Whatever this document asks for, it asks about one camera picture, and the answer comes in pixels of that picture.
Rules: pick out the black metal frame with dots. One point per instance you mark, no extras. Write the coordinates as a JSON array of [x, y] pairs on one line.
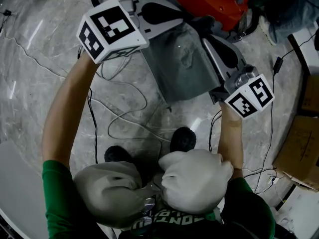
[[297, 51]]

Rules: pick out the black power adapter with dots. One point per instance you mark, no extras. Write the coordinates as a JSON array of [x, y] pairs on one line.
[[278, 65]]

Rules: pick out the person's black shoe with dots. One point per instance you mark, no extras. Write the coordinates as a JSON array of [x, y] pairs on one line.
[[117, 155], [183, 139]]

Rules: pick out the white curved table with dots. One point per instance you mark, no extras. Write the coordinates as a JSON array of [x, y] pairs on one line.
[[20, 188]]

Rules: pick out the silver fisheye camera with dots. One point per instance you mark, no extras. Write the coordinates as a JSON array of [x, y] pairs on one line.
[[241, 80], [127, 7]]

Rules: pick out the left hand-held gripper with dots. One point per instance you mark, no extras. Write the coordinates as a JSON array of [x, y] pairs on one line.
[[109, 31]]

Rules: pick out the person's right forearm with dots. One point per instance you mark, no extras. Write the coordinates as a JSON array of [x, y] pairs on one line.
[[230, 138]]

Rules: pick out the red vacuum cleaner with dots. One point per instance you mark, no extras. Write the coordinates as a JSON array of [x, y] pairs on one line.
[[211, 4]]

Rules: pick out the person's green shirt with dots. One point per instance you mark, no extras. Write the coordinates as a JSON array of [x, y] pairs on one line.
[[59, 203]]

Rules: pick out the person's left black shoe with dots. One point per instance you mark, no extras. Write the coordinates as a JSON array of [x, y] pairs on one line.
[[117, 155]]

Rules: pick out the large cardboard box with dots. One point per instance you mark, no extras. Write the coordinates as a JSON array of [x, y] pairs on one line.
[[299, 148]]

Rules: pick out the grey cloth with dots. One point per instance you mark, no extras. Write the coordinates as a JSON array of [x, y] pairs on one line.
[[182, 68]]

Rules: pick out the person's white trousers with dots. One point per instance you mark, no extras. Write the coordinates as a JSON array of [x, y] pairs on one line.
[[189, 183]]

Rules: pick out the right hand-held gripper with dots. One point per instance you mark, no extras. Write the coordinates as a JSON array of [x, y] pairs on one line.
[[251, 98]]

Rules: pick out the person's right black shoe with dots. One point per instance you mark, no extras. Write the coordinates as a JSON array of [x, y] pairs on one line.
[[183, 139]]

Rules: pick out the small cardboard box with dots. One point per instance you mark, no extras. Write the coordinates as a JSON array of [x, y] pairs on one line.
[[311, 93]]

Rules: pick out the person's left forearm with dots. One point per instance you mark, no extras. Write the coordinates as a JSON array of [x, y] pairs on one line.
[[64, 108]]

